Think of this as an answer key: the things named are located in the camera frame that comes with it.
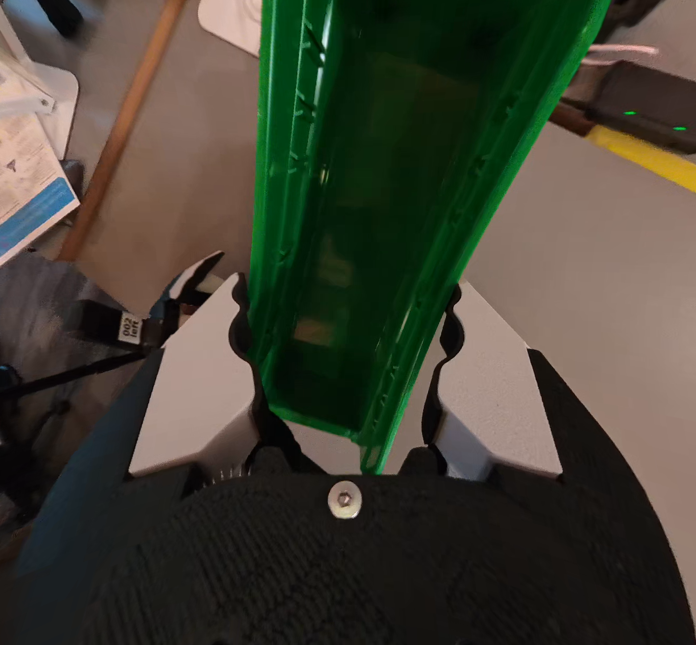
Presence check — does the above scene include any black power station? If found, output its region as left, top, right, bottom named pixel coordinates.
left=549, top=59, right=696, bottom=155

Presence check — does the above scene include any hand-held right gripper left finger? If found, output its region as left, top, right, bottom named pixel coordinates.
left=128, top=272, right=302, bottom=476

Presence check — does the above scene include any white stand base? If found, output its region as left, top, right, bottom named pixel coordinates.
left=0, top=4, right=80, bottom=116

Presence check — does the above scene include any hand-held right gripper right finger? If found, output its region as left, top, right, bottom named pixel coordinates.
left=420, top=281, right=564, bottom=482

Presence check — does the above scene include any black tripod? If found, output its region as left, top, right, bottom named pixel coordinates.
left=0, top=349, right=164, bottom=494

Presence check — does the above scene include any grey desk with wooden edge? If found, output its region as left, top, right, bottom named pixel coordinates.
left=0, top=0, right=208, bottom=265

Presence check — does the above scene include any green plastic bin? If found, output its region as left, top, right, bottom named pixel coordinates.
left=249, top=0, right=636, bottom=476

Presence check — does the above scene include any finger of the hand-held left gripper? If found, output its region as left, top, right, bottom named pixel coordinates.
left=174, top=251, right=226, bottom=308

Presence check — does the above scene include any printed leaflet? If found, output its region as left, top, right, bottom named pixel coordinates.
left=0, top=107, right=81, bottom=265

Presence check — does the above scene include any instruction sign stand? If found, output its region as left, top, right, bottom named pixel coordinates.
left=197, top=0, right=263, bottom=57

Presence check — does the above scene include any yellow tape strip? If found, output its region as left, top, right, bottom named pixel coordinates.
left=586, top=124, right=696, bottom=193

